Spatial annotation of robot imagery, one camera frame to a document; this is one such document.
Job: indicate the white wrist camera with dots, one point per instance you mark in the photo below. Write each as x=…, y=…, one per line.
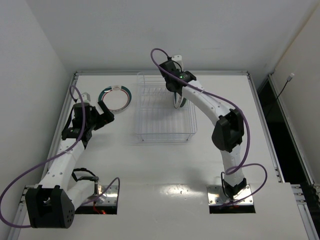
x=178, y=58
x=86, y=97

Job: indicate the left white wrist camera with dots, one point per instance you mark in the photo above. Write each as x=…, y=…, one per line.
x=86, y=97

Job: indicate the green red rimmed plate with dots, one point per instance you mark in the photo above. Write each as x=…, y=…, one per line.
x=177, y=100
x=117, y=98

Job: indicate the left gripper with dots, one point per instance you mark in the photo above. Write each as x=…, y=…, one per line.
x=100, y=119

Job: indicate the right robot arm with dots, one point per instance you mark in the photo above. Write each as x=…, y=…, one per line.
x=231, y=134

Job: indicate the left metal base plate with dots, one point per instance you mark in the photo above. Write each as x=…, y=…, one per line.
x=103, y=198

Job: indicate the white wire dish rack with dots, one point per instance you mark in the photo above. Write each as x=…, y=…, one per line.
x=157, y=121

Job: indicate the metal base plate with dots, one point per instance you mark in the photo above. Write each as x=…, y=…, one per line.
x=216, y=196
x=103, y=198

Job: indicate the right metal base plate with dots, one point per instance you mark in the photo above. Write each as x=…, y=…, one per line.
x=216, y=196

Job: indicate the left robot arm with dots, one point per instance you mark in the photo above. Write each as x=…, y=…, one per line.
x=51, y=204

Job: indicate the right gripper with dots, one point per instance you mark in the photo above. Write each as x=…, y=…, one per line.
x=178, y=92

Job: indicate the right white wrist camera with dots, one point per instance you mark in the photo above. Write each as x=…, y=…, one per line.
x=178, y=58

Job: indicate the dark green patterned plate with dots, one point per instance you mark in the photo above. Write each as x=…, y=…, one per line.
x=183, y=102

